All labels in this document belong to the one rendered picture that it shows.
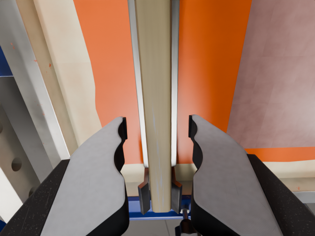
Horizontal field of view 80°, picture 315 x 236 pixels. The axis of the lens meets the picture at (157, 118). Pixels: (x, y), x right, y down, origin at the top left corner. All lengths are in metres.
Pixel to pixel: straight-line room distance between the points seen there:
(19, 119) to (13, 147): 1.41
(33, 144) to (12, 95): 0.44
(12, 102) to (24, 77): 1.40
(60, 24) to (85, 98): 0.11
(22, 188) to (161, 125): 0.26
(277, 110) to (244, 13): 0.17
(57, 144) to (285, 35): 0.37
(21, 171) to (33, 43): 0.20
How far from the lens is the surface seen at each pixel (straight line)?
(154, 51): 0.18
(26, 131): 1.81
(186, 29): 0.28
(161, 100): 0.19
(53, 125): 0.33
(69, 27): 0.30
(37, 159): 1.97
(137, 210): 0.42
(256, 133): 0.39
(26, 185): 0.39
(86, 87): 0.32
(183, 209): 0.41
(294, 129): 0.42
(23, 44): 0.29
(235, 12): 0.30
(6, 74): 0.41
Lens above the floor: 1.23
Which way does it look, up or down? 59 degrees down
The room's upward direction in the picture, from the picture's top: 179 degrees clockwise
